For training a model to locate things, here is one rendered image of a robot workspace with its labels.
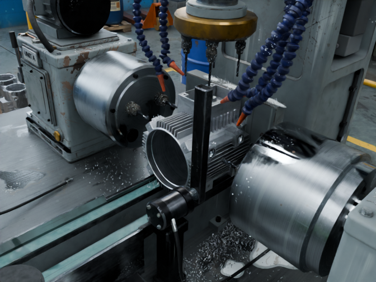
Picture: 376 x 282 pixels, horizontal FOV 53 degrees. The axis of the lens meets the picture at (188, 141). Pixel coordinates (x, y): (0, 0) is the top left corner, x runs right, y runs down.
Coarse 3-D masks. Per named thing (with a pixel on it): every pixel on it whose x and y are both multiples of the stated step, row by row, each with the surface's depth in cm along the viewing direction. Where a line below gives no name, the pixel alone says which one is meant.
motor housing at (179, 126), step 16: (160, 128) 86; (176, 128) 84; (224, 128) 90; (240, 128) 93; (144, 144) 94; (160, 144) 96; (176, 144) 100; (224, 144) 88; (240, 144) 92; (160, 160) 96; (176, 160) 99; (240, 160) 94; (160, 176) 94; (176, 176) 95
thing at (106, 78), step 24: (96, 72) 103; (120, 72) 99; (144, 72) 101; (96, 96) 100; (120, 96) 98; (144, 96) 104; (168, 96) 110; (96, 120) 103; (120, 120) 101; (144, 120) 107; (120, 144) 105
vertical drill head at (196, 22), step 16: (192, 0) 80; (208, 0) 75; (224, 0) 75; (176, 16) 78; (192, 16) 77; (208, 16) 75; (224, 16) 75; (240, 16) 77; (256, 16) 79; (192, 32) 75; (208, 32) 74; (224, 32) 74; (240, 32) 75; (208, 48) 78; (240, 48) 84
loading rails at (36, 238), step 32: (128, 192) 93; (160, 192) 97; (224, 192) 99; (64, 224) 82; (96, 224) 85; (128, 224) 83; (192, 224) 94; (224, 224) 99; (0, 256) 74; (32, 256) 76; (64, 256) 82; (96, 256) 73; (128, 256) 80
